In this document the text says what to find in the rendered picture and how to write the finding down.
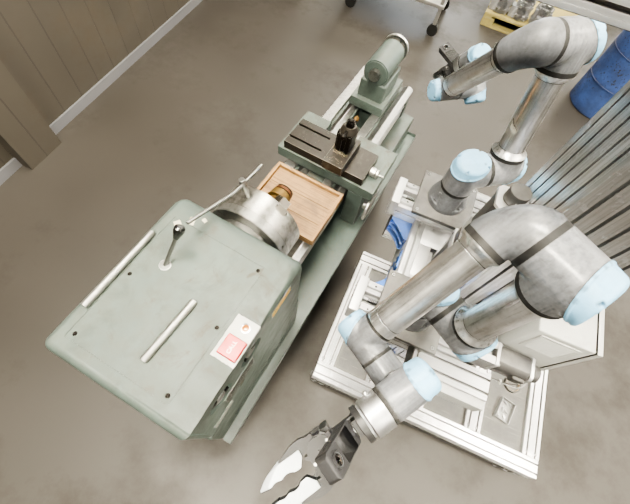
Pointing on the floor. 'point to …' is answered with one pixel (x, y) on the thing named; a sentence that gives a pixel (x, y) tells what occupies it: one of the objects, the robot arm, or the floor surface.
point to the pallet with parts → (518, 13)
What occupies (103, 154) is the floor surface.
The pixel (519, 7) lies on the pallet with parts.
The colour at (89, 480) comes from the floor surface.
